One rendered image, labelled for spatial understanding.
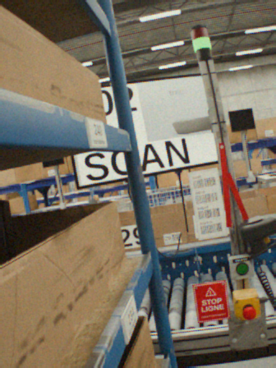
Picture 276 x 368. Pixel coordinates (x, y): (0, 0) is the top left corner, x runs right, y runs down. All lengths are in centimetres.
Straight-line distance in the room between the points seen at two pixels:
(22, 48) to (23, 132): 13
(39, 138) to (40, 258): 10
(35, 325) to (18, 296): 3
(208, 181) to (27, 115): 79
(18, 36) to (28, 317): 23
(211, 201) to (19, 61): 76
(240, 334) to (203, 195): 45
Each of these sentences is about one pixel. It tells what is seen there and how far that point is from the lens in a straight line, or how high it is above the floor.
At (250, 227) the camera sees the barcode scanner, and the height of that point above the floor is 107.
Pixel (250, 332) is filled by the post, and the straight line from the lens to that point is 111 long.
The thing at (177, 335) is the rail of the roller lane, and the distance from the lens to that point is 112.
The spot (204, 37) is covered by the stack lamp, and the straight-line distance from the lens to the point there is 102.
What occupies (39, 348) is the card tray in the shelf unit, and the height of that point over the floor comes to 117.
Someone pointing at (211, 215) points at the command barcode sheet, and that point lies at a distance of 98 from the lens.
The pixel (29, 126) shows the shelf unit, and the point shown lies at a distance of 22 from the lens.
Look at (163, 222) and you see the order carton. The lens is 160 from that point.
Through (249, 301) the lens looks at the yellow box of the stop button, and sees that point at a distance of 99.
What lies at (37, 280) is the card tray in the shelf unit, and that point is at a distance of 27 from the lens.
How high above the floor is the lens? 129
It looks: 3 degrees down
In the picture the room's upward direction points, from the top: 10 degrees counter-clockwise
